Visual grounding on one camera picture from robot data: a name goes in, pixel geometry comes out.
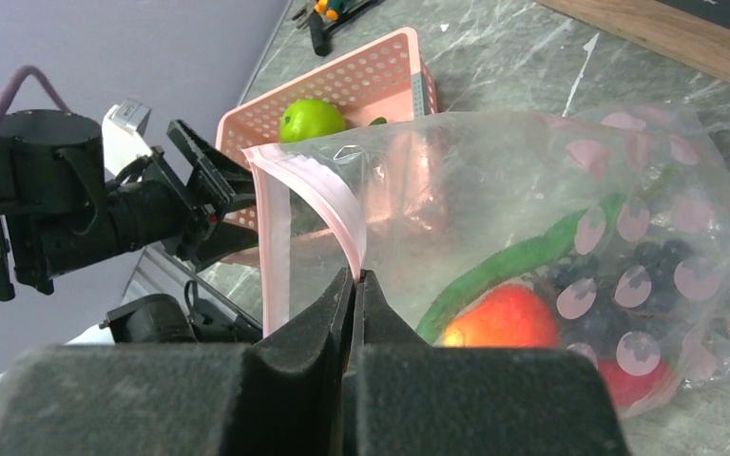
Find clear zip top bag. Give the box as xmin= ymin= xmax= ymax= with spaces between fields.
xmin=243 ymin=104 xmax=730 ymax=393

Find green lime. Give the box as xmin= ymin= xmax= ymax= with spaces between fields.
xmin=279 ymin=99 xmax=348 ymax=143

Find pink plastic basket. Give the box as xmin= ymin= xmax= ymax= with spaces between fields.
xmin=216 ymin=28 xmax=446 ymax=256

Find black T-handle tool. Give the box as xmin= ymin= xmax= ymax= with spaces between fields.
xmin=308 ymin=0 xmax=382 ymax=57

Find wooden board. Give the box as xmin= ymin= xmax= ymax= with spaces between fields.
xmin=542 ymin=1 xmax=730 ymax=83

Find dark grape bunch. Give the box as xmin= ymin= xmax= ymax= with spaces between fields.
xmin=534 ymin=237 xmax=695 ymax=360

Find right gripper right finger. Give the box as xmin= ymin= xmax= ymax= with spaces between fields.
xmin=342 ymin=271 xmax=629 ymax=455

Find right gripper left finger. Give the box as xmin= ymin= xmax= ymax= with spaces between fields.
xmin=0 ymin=269 xmax=355 ymax=455

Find long green chili pepper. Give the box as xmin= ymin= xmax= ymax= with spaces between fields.
xmin=415 ymin=209 xmax=588 ymax=344

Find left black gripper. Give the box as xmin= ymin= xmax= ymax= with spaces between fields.
xmin=108 ymin=120 xmax=259 ymax=273

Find orange handled pliers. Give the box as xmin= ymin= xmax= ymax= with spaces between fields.
xmin=291 ymin=0 xmax=325 ymax=29

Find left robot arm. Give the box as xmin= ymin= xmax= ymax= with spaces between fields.
xmin=0 ymin=109 xmax=258 ymax=301

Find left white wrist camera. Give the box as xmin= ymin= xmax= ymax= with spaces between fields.
xmin=102 ymin=98 xmax=151 ymax=177

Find red chili pepper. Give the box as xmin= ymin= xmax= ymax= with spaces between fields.
xmin=598 ymin=359 xmax=678 ymax=411

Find green handled screwdriver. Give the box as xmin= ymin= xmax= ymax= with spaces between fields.
xmin=316 ymin=0 xmax=350 ymax=22

